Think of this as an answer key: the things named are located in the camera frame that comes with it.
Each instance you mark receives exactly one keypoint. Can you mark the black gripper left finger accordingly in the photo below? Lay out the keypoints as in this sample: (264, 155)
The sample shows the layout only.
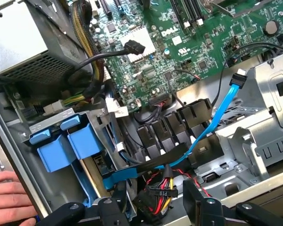
(108, 207)

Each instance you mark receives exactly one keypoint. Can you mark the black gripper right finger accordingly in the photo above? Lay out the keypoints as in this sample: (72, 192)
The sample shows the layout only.
(210, 209)

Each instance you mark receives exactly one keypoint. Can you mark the person's bare hand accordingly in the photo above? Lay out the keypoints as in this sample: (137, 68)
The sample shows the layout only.
(7, 200)

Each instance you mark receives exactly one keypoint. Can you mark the open silver PC case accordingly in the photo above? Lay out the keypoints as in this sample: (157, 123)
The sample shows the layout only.
(56, 186)

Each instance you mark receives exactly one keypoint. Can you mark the black fan shroud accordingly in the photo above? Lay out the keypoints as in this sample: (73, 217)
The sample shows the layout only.
(198, 110)

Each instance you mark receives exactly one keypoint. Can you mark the blue drive bay caddies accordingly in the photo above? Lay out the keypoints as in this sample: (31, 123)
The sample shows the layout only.
(49, 122)

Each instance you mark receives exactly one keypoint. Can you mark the silver drive cage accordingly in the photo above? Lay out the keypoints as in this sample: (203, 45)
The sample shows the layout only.
(268, 99)

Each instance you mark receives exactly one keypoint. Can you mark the green Dell motherboard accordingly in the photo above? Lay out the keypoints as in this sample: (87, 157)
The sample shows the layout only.
(202, 47)

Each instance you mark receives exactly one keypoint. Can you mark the silver heat sink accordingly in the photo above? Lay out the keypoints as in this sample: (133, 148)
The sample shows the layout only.
(136, 33)

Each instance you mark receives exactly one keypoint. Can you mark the RAM slot white latches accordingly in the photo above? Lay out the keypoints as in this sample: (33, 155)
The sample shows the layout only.
(199, 22)
(186, 25)

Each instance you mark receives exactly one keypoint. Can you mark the silver power supply unit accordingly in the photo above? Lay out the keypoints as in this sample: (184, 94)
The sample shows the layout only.
(19, 40)

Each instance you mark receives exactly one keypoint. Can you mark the round coin battery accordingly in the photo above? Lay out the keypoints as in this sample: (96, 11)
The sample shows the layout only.
(270, 27)

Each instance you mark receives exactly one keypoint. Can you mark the black expansion slot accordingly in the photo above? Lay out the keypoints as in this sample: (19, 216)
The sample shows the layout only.
(106, 8)

